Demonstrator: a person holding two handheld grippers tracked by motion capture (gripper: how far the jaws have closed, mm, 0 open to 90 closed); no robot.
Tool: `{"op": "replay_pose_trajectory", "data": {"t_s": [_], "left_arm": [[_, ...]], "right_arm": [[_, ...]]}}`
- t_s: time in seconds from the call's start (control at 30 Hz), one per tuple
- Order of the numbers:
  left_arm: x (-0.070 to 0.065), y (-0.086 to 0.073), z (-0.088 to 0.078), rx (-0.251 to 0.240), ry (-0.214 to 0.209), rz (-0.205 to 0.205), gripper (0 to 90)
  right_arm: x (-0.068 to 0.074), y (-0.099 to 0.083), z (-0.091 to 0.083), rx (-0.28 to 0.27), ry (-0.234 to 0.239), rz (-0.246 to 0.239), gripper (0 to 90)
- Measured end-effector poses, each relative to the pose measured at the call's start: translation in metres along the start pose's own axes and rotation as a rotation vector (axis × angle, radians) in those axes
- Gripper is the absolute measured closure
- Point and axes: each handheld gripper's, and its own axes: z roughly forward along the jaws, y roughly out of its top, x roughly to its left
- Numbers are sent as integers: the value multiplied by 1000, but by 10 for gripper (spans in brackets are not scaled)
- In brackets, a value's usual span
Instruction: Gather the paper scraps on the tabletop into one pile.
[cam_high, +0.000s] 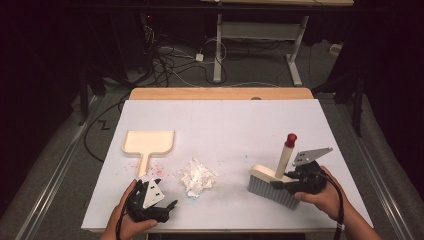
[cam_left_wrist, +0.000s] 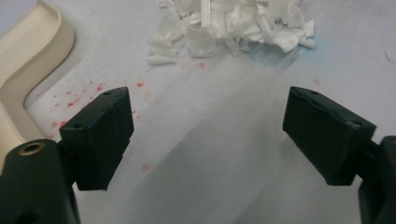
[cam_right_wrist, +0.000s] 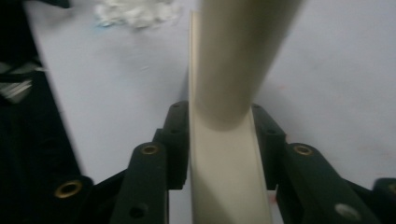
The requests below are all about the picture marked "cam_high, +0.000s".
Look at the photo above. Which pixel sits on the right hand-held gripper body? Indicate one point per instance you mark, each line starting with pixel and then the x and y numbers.
pixel 308 181

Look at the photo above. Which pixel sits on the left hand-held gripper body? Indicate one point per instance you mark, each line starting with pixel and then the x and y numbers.
pixel 151 196

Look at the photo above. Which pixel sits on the cream brush with red cap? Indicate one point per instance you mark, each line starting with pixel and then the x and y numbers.
pixel 265 174

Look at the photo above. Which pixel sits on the pile of white paper scraps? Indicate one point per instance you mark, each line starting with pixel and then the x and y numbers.
pixel 196 178

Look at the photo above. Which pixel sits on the cream plastic dustpan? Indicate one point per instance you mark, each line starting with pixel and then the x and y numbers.
pixel 148 143

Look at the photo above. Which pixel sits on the person's right hand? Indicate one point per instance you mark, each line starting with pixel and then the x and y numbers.
pixel 325 202

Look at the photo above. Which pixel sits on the person's left hand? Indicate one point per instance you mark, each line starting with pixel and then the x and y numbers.
pixel 128 227

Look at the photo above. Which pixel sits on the white table cover sheet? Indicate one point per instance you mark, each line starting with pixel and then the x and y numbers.
pixel 216 116

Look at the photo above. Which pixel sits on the wooden table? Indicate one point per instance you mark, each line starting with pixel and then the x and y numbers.
pixel 216 93

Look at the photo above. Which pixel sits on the white power adapter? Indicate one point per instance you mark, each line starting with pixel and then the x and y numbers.
pixel 199 57

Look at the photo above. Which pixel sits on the metal floor rail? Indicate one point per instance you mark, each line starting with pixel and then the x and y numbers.
pixel 50 186
pixel 401 227

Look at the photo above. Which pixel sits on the white desk frame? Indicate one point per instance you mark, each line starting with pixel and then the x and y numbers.
pixel 256 30

